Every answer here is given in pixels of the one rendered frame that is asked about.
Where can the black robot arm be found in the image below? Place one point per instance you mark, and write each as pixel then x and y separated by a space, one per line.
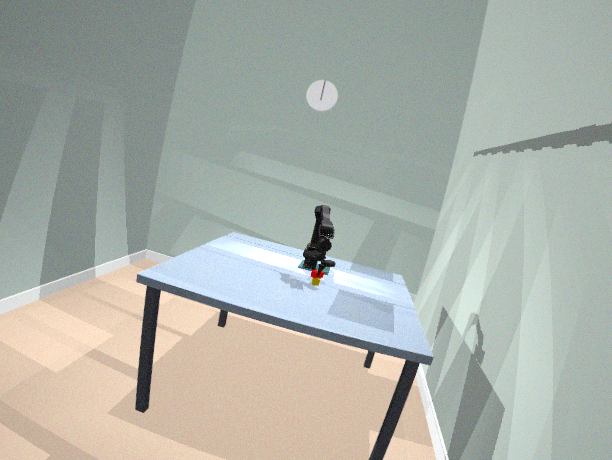
pixel 324 226

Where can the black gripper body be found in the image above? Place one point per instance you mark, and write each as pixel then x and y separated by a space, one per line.
pixel 327 263

